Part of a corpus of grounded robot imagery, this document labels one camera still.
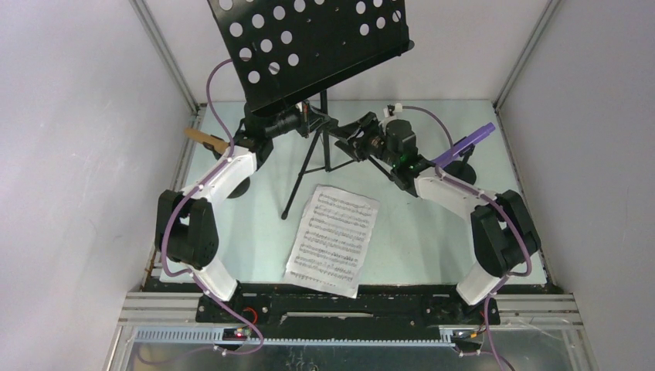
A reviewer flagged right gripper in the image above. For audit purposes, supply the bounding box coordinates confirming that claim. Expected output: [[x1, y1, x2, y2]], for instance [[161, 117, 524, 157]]
[[329, 111, 399, 168]]

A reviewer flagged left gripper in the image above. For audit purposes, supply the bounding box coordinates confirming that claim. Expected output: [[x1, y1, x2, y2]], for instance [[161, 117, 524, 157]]
[[265, 97, 329, 139]]

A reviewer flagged black music stand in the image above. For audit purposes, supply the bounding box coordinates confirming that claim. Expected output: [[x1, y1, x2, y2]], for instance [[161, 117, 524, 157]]
[[206, 0, 416, 221]]

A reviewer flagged sheet music page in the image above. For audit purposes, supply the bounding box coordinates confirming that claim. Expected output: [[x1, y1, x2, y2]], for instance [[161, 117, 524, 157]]
[[283, 185, 380, 298]]

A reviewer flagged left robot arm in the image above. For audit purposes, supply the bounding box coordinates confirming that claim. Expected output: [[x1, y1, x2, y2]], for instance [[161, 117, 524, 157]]
[[155, 101, 338, 322]]

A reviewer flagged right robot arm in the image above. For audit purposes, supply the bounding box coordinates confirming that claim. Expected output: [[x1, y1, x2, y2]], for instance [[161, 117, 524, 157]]
[[329, 112, 541, 323]]

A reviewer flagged gold microphone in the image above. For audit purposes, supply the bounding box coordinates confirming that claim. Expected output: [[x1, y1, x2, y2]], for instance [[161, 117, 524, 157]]
[[184, 128, 230, 155]]

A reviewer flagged black right microphone stand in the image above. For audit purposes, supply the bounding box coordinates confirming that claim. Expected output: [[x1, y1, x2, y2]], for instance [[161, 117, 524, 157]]
[[443, 145, 477, 185]]

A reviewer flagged purple microphone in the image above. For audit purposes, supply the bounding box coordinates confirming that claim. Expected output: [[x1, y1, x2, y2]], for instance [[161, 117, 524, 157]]
[[431, 122, 496, 168]]

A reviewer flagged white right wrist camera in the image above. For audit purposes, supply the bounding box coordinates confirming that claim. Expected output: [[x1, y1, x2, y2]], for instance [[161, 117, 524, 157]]
[[382, 103, 403, 124]]

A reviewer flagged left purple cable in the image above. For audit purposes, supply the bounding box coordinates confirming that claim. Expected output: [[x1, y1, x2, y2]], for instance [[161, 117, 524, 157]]
[[160, 59, 267, 357]]

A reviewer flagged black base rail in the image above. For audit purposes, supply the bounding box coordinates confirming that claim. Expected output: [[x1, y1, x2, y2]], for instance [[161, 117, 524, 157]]
[[195, 284, 501, 342]]

